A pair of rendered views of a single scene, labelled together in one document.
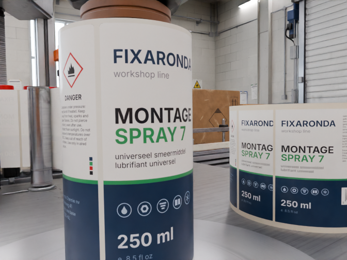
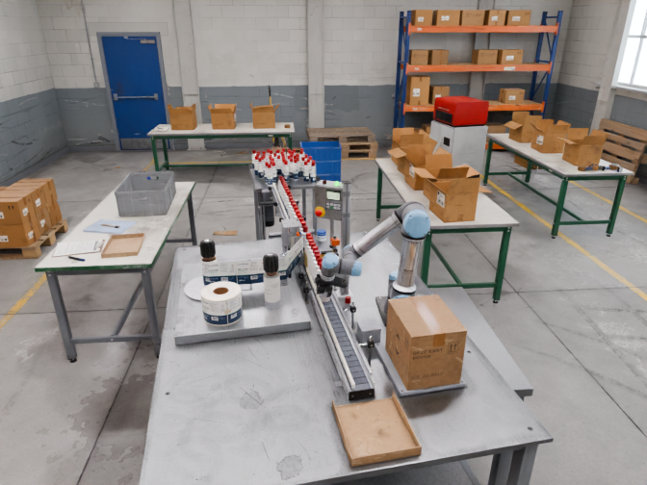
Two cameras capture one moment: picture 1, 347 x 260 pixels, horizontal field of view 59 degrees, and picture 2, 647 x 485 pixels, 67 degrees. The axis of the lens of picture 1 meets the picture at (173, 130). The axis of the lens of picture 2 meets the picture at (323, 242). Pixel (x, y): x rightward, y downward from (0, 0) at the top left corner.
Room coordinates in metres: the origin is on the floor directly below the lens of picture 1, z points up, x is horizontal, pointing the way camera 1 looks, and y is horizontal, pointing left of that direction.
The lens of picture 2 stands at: (1.79, -1.93, 2.25)
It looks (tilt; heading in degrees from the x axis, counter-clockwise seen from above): 24 degrees down; 114
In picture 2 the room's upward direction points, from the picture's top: straight up
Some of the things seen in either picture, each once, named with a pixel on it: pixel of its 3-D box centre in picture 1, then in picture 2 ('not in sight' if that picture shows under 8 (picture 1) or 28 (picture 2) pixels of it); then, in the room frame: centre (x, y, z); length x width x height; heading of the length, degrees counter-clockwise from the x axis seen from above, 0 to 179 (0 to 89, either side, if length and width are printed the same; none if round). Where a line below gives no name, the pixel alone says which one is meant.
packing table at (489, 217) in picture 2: not in sight; (429, 220); (0.85, 2.86, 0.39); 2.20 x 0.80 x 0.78; 119
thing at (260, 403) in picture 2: not in sight; (307, 315); (0.79, 0.08, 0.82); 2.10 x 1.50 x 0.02; 126
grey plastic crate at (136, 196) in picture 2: not in sight; (147, 192); (-1.30, 1.17, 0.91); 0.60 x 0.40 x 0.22; 123
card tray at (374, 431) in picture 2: not in sight; (374, 425); (1.38, -0.56, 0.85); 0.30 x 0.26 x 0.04; 126
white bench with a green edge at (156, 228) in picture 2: not in sight; (140, 258); (-1.24, 0.90, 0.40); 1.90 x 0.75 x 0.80; 119
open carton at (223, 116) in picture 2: not in sight; (222, 115); (-2.84, 4.53, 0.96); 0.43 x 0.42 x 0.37; 26
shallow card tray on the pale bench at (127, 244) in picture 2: not in sight; (123, 244); (-0.82, 0.38, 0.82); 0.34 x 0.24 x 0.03; 125
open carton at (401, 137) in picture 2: not in sight; (405, 146); (0.35, 3.59, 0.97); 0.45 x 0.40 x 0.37; 31
